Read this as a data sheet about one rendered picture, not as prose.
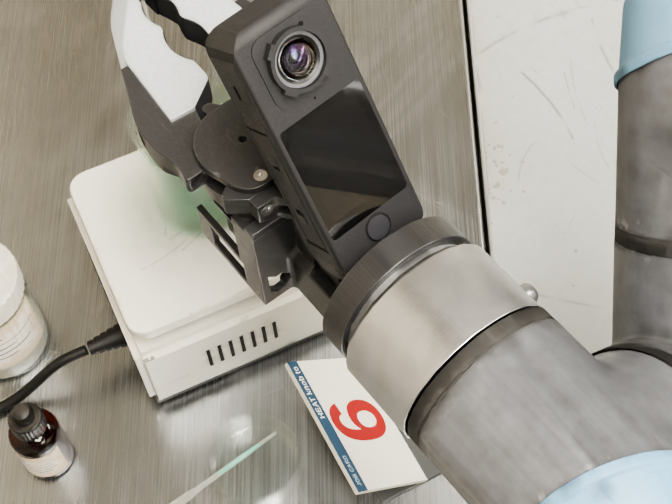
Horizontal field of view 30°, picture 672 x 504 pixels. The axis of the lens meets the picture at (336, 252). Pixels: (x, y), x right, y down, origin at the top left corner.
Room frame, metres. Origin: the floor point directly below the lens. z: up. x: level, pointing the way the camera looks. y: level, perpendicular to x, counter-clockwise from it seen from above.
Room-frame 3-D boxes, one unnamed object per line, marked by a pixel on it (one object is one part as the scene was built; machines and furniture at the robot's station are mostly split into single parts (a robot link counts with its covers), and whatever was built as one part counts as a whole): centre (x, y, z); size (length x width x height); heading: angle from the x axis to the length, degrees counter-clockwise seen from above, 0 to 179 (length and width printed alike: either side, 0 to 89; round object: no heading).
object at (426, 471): (0.29, -0.01, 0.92); 0.09 x 0.06 x 0.04; 23
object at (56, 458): (0.29, 0.18, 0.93); 0.03 x 0.03 x 0.07
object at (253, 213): (0.30, 0.01, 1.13); 0.12 x 0.08 x 0.09; 34
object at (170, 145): (0.33, 0.06, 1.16); 0.09 x 0.05 x 0.02; 35
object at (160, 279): (0.39, 0.08, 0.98); 0.12 x 0.12 x 0.01; 21
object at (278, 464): (0.27, 0.06, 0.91); 0.06 x 0.06 x 0.02
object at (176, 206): (0.41, 0.07, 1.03); 0.07 x 0.06 x 0.08; 163
